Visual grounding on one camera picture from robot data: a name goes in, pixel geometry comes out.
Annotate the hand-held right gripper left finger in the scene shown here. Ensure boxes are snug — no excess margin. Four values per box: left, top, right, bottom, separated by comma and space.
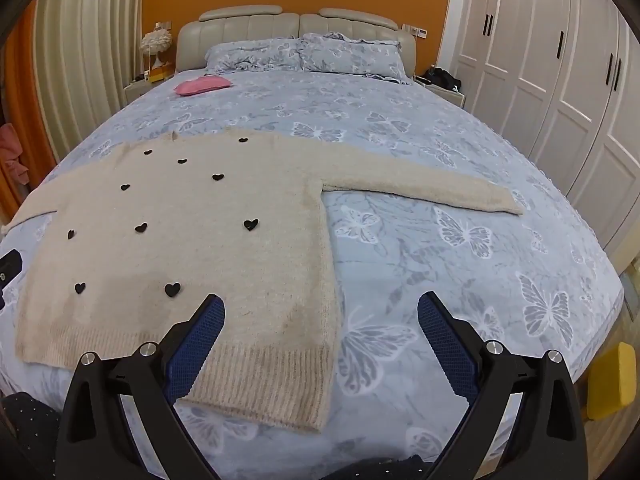
54, 294, 226, 480

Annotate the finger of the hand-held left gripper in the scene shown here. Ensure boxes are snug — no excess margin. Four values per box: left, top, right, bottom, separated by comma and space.
0, 249, 24, 306

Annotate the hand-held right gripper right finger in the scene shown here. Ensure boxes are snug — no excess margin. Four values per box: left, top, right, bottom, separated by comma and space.
417, 291, 590, 480

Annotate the beige sweater with black hearts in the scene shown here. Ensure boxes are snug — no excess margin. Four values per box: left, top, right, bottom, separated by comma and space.
0, 129, 525, 432

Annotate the pink cloth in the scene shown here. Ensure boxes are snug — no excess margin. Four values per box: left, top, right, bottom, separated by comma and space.
0, 122, 32, 188

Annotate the grey butterfly print bedspread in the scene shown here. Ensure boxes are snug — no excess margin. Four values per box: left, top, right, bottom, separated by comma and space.
0, 67, 626, 480

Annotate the yellow stool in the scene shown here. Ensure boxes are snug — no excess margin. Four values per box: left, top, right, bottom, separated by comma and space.
585, 342, 637, 421

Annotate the cream pleated curtain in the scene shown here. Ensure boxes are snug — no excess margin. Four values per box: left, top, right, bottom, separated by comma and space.
32, 0, 147, 163

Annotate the white nightstand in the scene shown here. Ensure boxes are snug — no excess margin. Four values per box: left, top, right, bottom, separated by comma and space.
124, 62, 177, 106
412, 74, 468, 109

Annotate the pink pouch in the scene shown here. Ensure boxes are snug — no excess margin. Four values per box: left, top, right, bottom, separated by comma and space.
174, 76, 232, 97

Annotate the black bag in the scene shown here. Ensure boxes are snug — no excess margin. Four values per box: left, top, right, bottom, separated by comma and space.
427, 66, 462, 92

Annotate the white feather lamp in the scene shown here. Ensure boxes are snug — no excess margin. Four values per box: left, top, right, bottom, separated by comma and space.
140, 30, 174, 69

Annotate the white panelled wardrobe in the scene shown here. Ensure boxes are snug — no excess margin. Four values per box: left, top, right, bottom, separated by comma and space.
452, 0, 640, 263

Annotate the grey butterfly print pillow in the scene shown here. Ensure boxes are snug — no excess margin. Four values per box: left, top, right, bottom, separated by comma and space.
297, 32, 408, 82
205, 37, 307, 74

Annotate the beige padded headboard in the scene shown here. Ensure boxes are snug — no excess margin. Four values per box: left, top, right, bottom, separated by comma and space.
176, 5, 418, 78

